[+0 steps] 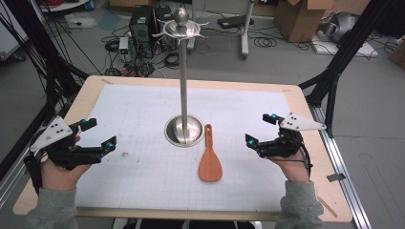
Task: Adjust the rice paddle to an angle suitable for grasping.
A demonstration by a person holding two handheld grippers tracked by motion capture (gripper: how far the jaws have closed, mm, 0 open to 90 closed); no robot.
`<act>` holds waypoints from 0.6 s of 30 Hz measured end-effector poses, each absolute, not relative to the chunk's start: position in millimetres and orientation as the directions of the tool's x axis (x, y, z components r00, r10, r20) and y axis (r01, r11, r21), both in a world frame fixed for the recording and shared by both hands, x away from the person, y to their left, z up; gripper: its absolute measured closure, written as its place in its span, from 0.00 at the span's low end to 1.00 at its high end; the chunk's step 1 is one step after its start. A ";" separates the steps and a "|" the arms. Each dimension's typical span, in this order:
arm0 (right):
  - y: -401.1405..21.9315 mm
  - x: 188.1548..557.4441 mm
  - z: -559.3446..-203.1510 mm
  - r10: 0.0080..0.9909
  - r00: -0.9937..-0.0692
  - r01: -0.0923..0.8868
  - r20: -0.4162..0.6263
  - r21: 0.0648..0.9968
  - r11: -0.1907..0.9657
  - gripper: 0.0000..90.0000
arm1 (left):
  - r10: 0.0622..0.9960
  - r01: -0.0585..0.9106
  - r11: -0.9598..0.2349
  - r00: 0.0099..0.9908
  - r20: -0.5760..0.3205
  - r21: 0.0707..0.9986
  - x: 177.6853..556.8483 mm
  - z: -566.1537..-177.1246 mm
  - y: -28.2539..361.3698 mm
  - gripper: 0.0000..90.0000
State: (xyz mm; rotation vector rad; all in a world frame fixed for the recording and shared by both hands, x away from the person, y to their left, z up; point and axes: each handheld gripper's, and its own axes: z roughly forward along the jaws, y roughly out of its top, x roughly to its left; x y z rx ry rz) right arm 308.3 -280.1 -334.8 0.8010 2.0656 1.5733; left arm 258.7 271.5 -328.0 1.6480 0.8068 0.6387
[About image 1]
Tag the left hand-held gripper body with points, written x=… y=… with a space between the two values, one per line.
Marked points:
x=51 y=135

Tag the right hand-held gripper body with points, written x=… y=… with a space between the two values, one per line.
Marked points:
x=286 y=144

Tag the wooden rice spatula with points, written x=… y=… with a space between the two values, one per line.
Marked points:
x=210 y=165

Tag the steel utensil stand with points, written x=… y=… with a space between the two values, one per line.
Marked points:
x=183 y=79

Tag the person's right hand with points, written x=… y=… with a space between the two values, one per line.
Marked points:
x=294 y=168

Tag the person's left hand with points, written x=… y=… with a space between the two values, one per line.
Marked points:
x=59 y=178

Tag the white grid mat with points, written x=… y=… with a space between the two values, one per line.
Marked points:
x=143 y=178

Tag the black tape piece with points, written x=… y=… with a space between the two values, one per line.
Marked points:
x=336 y=177

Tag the thin wooden strip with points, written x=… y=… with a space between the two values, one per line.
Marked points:
x=327 y=206

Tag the white metal floor stand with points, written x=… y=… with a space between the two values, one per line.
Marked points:
x=245 y=38

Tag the small white power box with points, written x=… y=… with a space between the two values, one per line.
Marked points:
x=123 y=46

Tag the open cardboard box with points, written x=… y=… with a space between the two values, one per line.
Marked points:
x=297 y=22

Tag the white foam board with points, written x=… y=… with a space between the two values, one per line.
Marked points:
x=347 y=51

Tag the flat black device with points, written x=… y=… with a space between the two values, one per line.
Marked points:
x=232 y=21

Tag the white cabinet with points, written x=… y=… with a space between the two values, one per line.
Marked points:
x=9 y=38

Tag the black computer tower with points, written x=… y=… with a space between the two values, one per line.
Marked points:
x=141 y=28
x=163 y=16

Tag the grey rounded appliance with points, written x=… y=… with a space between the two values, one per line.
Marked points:
x=339 y=27

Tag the white round table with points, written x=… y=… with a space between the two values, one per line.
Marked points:
x=60 y=5

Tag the brown cardboard box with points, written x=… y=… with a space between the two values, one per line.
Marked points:
x=398 y=55

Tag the aluminium rail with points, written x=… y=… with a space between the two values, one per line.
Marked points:
x=12 y=178
x=344 y=165

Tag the black metal frame strut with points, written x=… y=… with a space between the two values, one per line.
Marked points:
x=347 y=47

